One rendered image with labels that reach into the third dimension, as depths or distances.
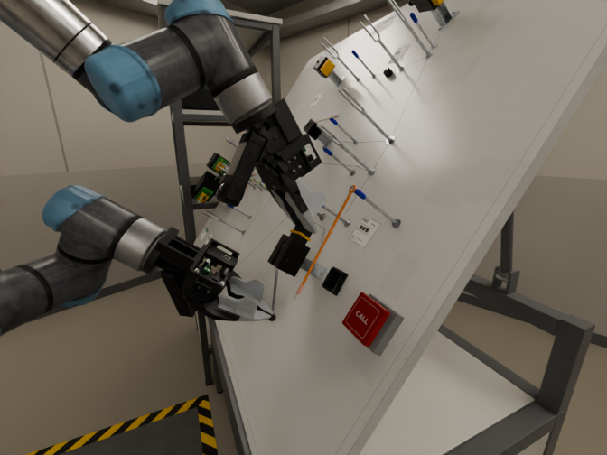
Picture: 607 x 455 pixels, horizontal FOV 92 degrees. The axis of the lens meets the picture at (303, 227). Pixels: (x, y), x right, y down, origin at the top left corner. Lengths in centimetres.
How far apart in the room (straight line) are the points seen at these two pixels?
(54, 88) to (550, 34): 282
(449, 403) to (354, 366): 38
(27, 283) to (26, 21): 32
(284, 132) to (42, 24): 32
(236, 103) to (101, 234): 26
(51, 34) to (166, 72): 17
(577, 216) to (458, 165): 217
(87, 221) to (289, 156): 30
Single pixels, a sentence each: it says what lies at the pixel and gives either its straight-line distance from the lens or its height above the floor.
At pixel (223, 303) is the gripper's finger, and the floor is 108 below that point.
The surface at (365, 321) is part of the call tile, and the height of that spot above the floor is 112.
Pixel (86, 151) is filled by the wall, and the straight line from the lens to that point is 293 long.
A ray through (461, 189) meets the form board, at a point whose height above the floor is 127.
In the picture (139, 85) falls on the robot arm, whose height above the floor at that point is 139.
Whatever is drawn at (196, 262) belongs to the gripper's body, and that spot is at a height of 116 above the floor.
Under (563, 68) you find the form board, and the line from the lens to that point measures 52.
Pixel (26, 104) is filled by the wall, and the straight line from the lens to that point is 289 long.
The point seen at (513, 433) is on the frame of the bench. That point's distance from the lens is 78.
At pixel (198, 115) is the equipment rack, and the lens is 144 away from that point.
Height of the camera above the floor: 133
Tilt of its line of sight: 17 degrees down
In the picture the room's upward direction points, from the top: straight up
